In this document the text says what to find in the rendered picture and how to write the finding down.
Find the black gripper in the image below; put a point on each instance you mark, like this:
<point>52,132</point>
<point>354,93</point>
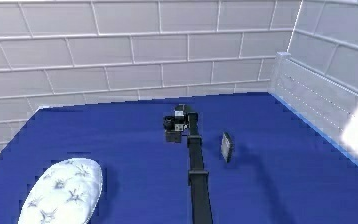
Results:
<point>171,128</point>

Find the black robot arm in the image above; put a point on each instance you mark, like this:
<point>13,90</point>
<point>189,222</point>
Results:
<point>196,156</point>

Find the blue bed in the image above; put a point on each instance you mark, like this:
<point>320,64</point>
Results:
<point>147,146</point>

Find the small grey flat device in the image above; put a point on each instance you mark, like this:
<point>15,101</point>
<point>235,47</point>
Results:
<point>226,146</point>

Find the white star-patterned pillow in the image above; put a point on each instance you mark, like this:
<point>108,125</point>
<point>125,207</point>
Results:
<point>62,193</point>

